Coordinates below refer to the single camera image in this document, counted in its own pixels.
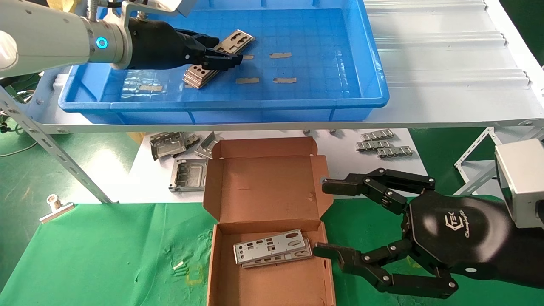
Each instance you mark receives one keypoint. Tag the brown cardboard box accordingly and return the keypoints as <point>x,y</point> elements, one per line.
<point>267,187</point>

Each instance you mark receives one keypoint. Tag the white paper scrap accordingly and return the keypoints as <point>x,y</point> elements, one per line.
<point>179,265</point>

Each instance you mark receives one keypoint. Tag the blue plastic tray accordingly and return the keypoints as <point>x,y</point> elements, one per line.
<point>323,51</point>

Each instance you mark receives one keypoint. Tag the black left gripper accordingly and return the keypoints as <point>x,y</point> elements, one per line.
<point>157,44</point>

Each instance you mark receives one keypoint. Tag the yellow cardboard sheet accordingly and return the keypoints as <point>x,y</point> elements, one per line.
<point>61,4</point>

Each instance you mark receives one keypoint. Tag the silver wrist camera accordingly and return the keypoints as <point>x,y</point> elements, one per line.
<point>153,6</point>
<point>522,182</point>

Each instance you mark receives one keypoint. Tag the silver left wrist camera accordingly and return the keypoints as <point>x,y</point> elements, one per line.
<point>153,6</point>

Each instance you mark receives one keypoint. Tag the notched grey metal strip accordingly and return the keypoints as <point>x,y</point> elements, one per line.
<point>395,151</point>
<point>374,145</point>
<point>377,135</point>

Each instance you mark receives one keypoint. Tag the angled grey metal frame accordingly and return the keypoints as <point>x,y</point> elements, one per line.
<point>208,146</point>

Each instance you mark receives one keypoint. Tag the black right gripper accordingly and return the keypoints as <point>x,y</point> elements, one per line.
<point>450,233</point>

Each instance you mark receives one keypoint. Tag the silver binder clip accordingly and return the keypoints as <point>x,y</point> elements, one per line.
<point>57,210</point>

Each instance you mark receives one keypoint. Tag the square grey metal frame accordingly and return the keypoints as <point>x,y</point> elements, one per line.
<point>189,174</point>

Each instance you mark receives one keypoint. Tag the white metal shelf rack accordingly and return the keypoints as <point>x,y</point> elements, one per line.
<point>446,63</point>

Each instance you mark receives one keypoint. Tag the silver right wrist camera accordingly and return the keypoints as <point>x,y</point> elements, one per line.
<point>522,182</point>

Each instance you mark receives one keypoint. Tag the small grey metal bracket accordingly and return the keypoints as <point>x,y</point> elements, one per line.
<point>192,140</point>

